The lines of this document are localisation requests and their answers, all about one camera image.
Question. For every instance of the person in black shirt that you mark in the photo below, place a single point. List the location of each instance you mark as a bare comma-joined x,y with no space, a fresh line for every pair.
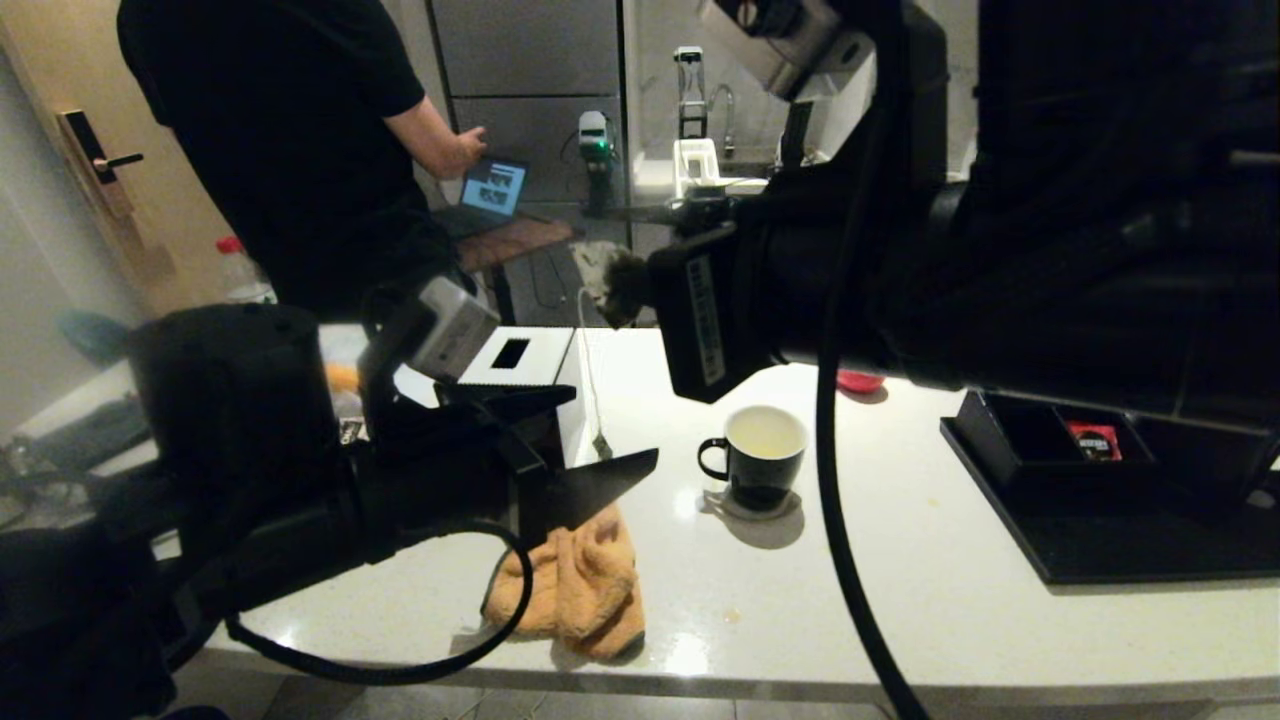
290,150

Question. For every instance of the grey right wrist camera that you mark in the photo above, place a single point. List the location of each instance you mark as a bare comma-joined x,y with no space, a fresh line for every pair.
800,60

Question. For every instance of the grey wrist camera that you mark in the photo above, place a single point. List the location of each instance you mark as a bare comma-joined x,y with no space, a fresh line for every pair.
455,330
800,60

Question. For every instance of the laptop with blue screen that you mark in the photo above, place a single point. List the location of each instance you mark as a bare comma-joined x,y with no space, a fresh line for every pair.
492,188

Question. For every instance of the yellow corn cob toy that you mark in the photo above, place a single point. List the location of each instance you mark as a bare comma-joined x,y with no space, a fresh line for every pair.
343,378

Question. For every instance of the black mug white inside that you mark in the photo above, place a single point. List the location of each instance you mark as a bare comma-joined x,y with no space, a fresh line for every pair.
760,485

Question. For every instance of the black tissue box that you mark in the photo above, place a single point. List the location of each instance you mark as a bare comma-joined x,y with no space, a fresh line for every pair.
540,355

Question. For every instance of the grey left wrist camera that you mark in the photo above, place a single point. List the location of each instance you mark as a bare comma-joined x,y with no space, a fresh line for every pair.
455,330

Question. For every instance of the small wooden side table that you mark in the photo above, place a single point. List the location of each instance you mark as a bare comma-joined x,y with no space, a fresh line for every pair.
520,240

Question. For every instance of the red sachet packet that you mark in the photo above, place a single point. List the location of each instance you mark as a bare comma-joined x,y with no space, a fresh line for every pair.
1095,442

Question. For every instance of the teal round object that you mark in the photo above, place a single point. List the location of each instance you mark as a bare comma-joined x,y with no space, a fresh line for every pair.
95,337

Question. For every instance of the black compartment organizer box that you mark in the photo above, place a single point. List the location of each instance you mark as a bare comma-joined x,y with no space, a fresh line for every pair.
1010,445

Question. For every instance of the round grey coaster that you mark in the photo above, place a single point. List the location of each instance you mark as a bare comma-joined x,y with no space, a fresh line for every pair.
716,503

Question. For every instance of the wooden door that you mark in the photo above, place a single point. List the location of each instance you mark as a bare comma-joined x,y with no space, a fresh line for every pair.
60,60

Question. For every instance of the black background shelf board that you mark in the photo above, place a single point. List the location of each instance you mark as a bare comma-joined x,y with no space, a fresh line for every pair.
680,212

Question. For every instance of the black background robot arm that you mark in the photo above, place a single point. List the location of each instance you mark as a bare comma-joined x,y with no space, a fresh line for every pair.
797,130

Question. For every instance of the chrome faucet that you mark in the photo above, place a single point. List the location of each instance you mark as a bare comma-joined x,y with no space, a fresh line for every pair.
725,100

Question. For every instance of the large black serving tray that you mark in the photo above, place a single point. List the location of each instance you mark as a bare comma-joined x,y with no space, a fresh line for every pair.
1100,545

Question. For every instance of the device with green light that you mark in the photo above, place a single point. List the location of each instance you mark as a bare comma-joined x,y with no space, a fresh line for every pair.
595,140

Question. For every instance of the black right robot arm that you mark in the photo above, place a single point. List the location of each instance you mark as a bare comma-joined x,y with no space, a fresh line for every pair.
1100,200

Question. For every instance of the red tomato toy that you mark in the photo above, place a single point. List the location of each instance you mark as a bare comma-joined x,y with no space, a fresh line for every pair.
860,382

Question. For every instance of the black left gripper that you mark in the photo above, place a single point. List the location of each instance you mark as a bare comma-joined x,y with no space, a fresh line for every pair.
450,490

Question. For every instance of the black rounded floor object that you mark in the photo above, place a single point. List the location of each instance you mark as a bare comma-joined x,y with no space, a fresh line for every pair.
195,714

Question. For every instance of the clear water bottle red cap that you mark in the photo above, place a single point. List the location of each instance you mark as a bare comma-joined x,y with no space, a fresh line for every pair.
240,275

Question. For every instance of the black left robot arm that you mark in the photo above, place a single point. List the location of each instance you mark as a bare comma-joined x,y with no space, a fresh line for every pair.
230,400

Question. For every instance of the white plastic stand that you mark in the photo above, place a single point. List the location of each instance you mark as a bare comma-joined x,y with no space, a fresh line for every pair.
695,165

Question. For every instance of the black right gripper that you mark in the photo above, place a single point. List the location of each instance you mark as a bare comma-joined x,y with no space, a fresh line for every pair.
740,300

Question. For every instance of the pink flat packet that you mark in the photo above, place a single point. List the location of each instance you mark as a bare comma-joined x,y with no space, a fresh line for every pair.
352,432

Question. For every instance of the orange fluffy towel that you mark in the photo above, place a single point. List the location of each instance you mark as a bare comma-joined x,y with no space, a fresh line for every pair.
580,590

